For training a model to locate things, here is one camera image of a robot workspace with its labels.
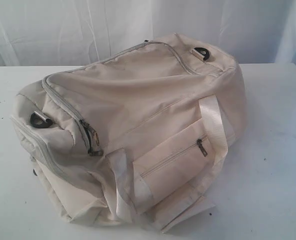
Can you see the cream fabric duffel bag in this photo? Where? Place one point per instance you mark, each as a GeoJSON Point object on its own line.
{"type": "Point", "coordinates": [143, 133]}

